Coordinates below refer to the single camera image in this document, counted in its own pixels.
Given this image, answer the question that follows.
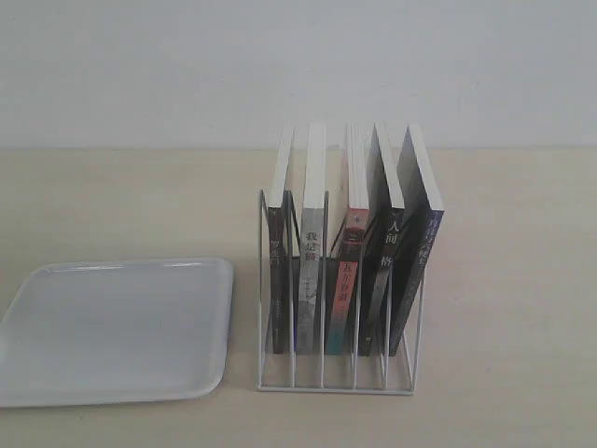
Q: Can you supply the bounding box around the red spine book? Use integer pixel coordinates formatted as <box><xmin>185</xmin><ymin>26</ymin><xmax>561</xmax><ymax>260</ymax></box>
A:
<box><xmin>325</xmin><ymin>124</ymin><xmax>369</xmax><ymax>355</ymax></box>

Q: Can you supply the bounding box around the grey spine book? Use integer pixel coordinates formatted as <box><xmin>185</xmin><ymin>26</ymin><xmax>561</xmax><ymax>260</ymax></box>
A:
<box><xmin>296</xmin><ymin>122</ymin><xmax>326</xmax><ymax>355</ymax></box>

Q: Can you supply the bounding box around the white wire book rack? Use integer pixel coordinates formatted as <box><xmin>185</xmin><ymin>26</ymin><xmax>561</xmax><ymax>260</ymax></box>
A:
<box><xmin>256</xmin><ymin>190</ymin><xmax>426</xmax><ymax>396</ymax></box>

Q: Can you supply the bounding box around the black spine book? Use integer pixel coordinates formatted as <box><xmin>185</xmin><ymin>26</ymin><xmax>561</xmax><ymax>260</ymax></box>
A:
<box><xmin>358</xmin><ymin>123</ymin><xmax>405</xmax><ymax>357</ymax></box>

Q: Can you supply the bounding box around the dark brown thin book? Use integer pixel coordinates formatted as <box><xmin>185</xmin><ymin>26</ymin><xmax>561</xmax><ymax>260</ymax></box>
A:
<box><xmin>267</xmin><ymin>126</ymin><xmax>294</xmax><ymax>354</ymax></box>

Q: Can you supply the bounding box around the blue moon cover book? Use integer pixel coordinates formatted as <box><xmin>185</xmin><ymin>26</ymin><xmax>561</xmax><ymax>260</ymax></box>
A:
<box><xmin>389</xmin><ymin>124</ymin><xmax>445</xmax><ymax>356</ymax></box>

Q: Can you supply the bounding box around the white plastic tray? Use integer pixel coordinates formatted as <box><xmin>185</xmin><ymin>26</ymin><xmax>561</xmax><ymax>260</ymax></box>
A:
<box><xmin>1</xmin><ymin>258</ymin><xmax>234</xmax><ymax>408</ymax></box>

